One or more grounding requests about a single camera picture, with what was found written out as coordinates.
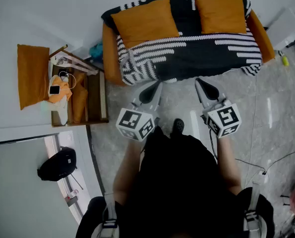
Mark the teal cloth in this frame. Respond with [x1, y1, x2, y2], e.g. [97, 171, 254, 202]
[88, 42, 104, 64]

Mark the white cabinet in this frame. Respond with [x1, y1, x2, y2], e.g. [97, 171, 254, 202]
[265, 7, 295, 52]

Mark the black white patterned blanket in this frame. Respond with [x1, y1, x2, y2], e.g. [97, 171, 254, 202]
[101, 0, 263, 86]

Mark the small orange sofa cushion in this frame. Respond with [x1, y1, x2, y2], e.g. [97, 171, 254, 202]
[194, 0, 248, 35]

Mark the wooden rattan chair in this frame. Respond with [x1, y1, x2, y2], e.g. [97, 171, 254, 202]
[49, 44, 110, 128]

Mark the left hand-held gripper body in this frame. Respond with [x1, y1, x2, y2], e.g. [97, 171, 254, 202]
[116, 102, 161, 142]

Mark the orange cloth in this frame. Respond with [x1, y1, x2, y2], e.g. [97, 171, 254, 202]
[48, 76, 73, 104]

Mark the long orange cushion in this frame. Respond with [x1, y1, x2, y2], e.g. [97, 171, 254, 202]
[16, 44, 51, 111]

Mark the white charging cable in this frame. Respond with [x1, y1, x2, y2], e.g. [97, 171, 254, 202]
[58, 70, 77, 91]

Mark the grey harness strap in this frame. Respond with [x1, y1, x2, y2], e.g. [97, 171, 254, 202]
[243, 180, 265, 238]
[91, 191, 121, 238]

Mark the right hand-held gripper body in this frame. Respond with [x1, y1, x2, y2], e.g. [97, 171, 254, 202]
[202, 97, 242, 139]

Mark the person's black clothing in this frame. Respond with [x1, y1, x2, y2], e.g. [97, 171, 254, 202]
[75, 125, 276, 238]

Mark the black floor cable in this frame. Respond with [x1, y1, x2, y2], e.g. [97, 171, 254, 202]
[208, 129, 295, 176]

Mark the black backpack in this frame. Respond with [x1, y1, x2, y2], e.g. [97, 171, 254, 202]
[37, 146, 78, 182]

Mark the beige bag with straps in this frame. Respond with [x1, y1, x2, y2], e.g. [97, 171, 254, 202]
[50, 54, 99, 76]

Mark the large orange sofa cushion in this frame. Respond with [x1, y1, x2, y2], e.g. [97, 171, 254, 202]
[111, 0, 180, 50]

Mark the person's left forearm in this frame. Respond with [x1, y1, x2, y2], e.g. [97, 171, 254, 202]
[112, 138, 145, 206]

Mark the orange sofa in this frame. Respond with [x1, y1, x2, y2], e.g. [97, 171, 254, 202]
[101, 0, 276, 87]

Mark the white cloth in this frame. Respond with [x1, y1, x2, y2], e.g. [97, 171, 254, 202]
[50, 102, 69, 126]

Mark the person's right forearm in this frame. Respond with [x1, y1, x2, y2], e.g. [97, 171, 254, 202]
[216, 134, 242, 196]

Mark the person's right black shoe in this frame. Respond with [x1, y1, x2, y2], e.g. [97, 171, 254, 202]
[170, 118, 185, 139]

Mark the yellow bottle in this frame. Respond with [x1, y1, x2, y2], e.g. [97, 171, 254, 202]
[278, 50, 290, 67]

